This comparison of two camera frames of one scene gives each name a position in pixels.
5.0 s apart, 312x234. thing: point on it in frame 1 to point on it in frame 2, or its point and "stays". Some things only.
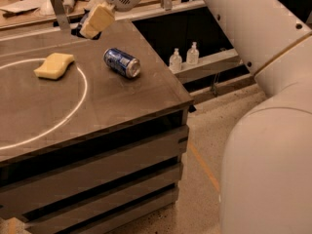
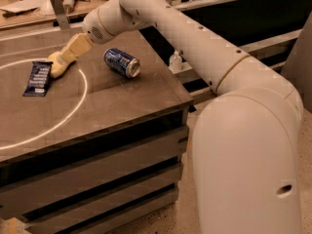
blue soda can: [122, 62] stays
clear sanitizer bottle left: [175, 61] stays
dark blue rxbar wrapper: [76, 30] to [39, 79]
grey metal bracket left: [58, 10] stays
